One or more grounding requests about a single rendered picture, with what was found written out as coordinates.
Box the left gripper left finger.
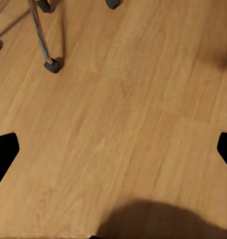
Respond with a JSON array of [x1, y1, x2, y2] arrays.
[[0, 132, 19, 182]]

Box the swivel chair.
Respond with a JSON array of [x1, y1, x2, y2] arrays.
[[0, 0, 120, 74]]

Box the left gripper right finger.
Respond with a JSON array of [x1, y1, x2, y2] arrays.
[[217, 132, 227, 164]]

